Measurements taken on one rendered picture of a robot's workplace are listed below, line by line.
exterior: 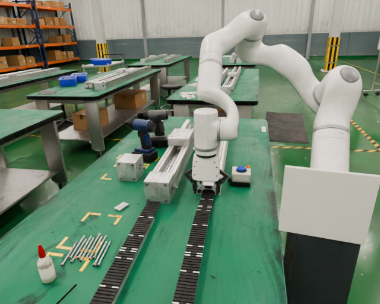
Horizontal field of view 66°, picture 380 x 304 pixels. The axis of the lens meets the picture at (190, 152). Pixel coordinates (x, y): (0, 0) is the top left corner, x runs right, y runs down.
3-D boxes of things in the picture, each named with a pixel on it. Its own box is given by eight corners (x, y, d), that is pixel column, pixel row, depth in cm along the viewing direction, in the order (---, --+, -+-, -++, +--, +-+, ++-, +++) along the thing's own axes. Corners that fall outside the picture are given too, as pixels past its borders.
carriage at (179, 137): (189, 151, 148) (189, 138, 146) (168, 150, 150) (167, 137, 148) (194, 140, 163) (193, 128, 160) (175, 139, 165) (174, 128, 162)
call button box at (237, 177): (250, 187, 124) (251, 174, 121) (227, 186, 125) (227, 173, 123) (250, 178, 131) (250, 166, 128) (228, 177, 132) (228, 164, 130)
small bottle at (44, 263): (47, 286, 78) (37, 251, 74) (38, 280, 80) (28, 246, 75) (59, 277, 81) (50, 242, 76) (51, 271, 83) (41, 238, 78)
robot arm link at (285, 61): (345, 106, 102) (324, 126, 117) (362, 84, 105) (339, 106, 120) (233, 30, 112) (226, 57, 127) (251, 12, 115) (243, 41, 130)
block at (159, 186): (175, 204, 113) (174, 183, 109) (145, 202, 115) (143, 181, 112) (180, 193, 121) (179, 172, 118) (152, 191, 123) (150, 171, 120)
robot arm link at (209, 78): (240, 73, 114) (238, 145, 104) (199, 73, 117) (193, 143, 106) (240, 58, 106) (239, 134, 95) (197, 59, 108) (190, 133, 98)
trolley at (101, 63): (114, 110, 580) (107, 57, 542) (88, 110, 587) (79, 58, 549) (130, 99, 675) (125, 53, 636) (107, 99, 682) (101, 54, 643)
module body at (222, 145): (220, 195, 118) (220, 177, 115) (196, 193, 120) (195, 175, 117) (230, 132, 191) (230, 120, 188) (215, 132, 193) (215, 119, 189)
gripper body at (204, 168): (190, 154, 103) (191, 181, 107) (219, 155, 101) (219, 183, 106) (193, 146, 110) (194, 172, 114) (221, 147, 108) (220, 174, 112)
